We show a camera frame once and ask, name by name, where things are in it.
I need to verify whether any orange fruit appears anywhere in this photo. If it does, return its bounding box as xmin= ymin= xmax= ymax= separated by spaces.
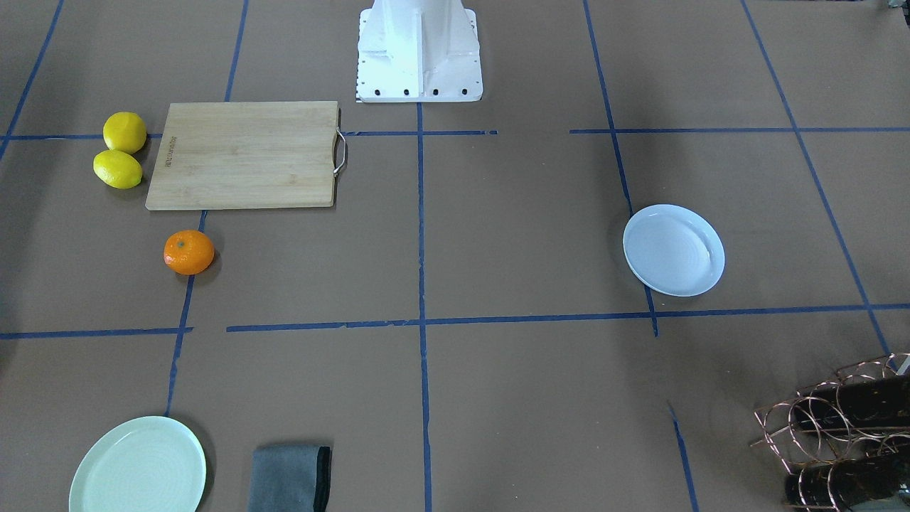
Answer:
xmin=162 ymin=230 xmax=215 ymax=276

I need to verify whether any light blue plate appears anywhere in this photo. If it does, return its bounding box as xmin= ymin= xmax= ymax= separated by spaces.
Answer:
xmin=623 ymin=204 xmax=726 ymax=297

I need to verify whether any light green plate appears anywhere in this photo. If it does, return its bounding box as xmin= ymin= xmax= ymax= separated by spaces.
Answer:
xmin=68 ymin=416 xmax=208 ymax=511

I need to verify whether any wooden cutting board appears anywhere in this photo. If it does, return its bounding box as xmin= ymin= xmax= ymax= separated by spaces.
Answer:
xmin=146 ymin=101 xmax=347 ymax=211

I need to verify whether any folded grey cloth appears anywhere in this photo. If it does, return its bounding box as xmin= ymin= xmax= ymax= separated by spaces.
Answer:
xmin=247 ymin=444 xmax=332 ymax=511

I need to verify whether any lower yellow lemon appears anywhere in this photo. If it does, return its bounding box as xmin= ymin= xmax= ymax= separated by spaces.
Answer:
xmin=93 ymin=149 xmax=143 ymax=189

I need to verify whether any yellow lemon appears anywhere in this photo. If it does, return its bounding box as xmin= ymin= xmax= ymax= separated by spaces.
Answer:
xmin=93 ymin=149 xmax=143 ymax=189
xmin=102 ymin=112 xmax=149 ymax=154

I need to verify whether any upper yellow lemon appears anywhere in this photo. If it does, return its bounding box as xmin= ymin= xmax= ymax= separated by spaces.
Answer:
xmin=102 ymin=112 xmax=149 ymax=154

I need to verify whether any lower dark wine bottle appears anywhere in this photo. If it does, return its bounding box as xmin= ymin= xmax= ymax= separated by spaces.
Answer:
xmin=784 ymin=453 xmax=909 ymax=511

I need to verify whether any dark wine bottle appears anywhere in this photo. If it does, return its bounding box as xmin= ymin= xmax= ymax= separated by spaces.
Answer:
xmin=792 ymin=375 xmax=909 ymax=434
xmin=784 ymin=453 xmax=909 ymax=511

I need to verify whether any upper dark wine bottle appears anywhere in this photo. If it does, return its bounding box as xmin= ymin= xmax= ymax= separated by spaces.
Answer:
xmin=792 ymin=375 xmax=909 ymax=434

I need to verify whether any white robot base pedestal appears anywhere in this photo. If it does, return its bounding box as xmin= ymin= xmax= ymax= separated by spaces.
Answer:
xmin=355 ymin=1 xmax=484 ymax=103

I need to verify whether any copper wire bottle rack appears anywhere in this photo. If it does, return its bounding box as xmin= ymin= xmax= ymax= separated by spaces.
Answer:
xmin=754 ymin=353 xmax=909 ymax=511

